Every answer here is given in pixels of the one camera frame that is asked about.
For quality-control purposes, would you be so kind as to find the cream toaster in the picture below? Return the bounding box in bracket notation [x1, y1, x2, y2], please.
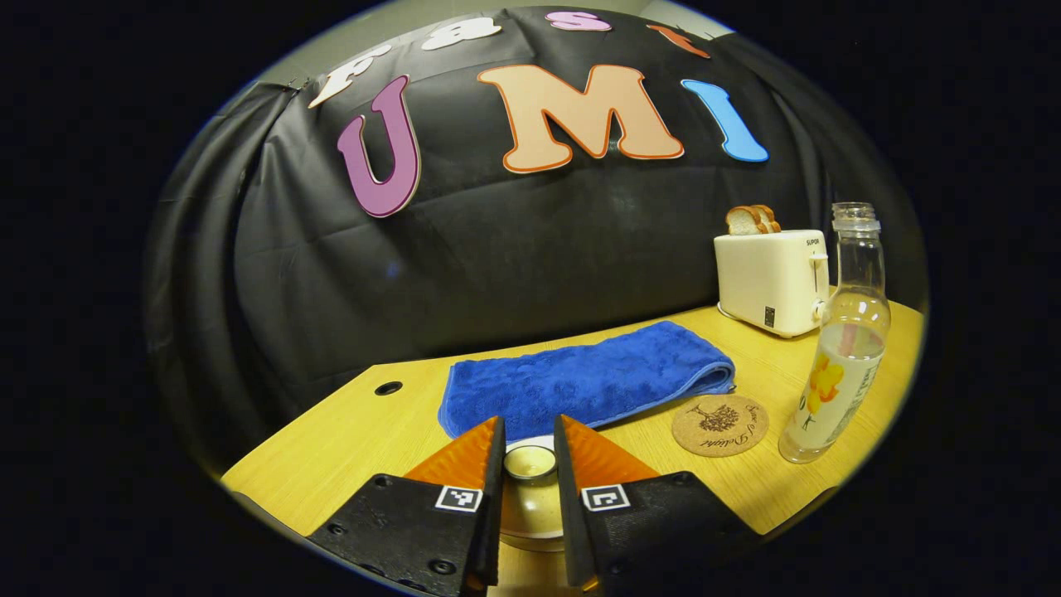
[714, 230, 831, 339]

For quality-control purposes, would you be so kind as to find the round wooden coaster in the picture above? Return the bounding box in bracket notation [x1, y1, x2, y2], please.
[671, 394, 770, 458]

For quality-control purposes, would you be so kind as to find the clear plastic water bottle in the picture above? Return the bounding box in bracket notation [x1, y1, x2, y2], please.
[778, 201, 893, 464]

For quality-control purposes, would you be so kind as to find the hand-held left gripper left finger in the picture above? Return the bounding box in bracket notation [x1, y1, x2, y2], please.
[307, 416, 506, 597]

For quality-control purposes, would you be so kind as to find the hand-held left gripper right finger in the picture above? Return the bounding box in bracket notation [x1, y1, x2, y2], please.
[553, 414, 763, 597]

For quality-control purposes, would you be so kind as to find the blue folded towel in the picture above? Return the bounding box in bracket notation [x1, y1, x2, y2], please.
[438, 321, 736, 442]

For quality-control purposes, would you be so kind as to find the black backdrop cloth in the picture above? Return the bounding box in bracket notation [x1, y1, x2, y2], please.
[143, 7, 928, 473]

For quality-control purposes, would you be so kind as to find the cream ceramic teacup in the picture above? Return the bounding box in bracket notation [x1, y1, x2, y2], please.
[500, 532, 566, 553]

